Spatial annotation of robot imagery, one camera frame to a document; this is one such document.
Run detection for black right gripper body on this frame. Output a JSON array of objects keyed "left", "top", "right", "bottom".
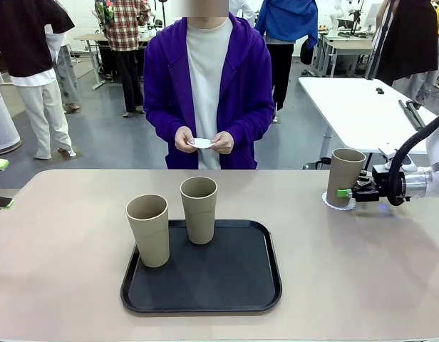
[{"left": 371, "top": 165, "right": 408, "bottom": 204}]

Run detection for tall tan cup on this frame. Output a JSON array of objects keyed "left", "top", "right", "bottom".
[
  {"left": 326, "top": 147, "right": 368, "bottom": 209},
  {"left": 125, "top": 193, "right": 170, "bottom": 269},
  {"left": 179, "top": 176, "right": 219, "bottom": 246}
]

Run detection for white paper doily coaster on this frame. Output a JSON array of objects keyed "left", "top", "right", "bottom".
[
  {"left": 186, "top": 137, "right": 216, "bottom": 150},
  {"left": 321, "top": 191, "right": 357, "bottom": 213}
]

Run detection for person right forearm purple sleeve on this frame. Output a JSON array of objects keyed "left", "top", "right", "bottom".
[{"left": 143, "top": 95, "right": 185, "bottom": 147}]

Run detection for person left forearm purple sleeve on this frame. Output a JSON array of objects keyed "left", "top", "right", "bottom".
[{"left": 229, "top": 99, "right": 277, "bottom": 149}]

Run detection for person left hand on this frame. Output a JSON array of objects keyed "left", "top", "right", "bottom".
[{"left": 210, "top": 131, "right": 236, "bottom": 155}]

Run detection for person right hand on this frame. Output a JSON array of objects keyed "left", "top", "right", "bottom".
[{"left": 174, "top": 125, "right": 200, "bottom": 154}]

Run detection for white cylindrical air purifier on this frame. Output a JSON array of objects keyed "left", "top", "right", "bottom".
[{"left": 0, "top": 76, "right": 21, "bottom": 156}]

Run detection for white side table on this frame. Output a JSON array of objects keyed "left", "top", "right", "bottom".
[{"left": 297, "top": 76, "right": 439, "bottom": 170}]

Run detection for black folded tripod bars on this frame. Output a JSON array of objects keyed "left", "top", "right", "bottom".
[{"left": 398, "top": 99, "right": 428, "bottom": 131}]

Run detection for person in grey trousers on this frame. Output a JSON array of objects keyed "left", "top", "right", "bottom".
[{"left": 44, "top": 21, "right": 81, "bottom": 112}]

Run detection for person dark shirt white trousers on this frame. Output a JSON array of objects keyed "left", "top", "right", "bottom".
[{"left": 0, "top": 0, "right": 78, "bottom": 160}]

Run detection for grey background desk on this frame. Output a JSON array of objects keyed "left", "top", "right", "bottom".
[{"left": 321, "top": 33, "right": 376, "bottom": 78}]

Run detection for black hanging bag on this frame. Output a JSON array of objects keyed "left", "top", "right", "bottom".
[{"left": 299, "top": 36, "right": 316, "bottom": 66}]

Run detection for person in dark coat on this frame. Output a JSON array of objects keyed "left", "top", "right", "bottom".
[{"left": 372, "top": 0, "right": 439, "bottom": 105}]

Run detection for black plastic serving tray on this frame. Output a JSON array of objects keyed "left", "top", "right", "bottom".
[{"left": 120, "top": 219, "right": 284, "bottom": 315}]

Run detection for black background tripod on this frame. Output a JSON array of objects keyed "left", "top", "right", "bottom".
[{"left": 349, "top": 0, "right": 365, "bottom": 36}]

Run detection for person in blue shirt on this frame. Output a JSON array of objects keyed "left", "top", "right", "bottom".
[{"left": 255, "top": 0, "right": 319, "bottom": 112}]

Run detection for person in purple jacket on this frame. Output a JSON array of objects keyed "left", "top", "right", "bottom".
[{"left": 143, "top": 0, "right": 277, "bottom": 170}]

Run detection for person in plaid shirt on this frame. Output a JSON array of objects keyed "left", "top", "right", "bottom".
[{"left": 93, "top": 0, "right": 152, "bottom": 118}]

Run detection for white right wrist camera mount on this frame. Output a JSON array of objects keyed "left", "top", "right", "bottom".
[{"left": 377, "top": 147, "right": 417, "bottom": 171}]

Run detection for thick black right arm hose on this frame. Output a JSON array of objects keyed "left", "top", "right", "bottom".
[{"left": 388, "top": 112, "right": 439, "bottom": 207}]

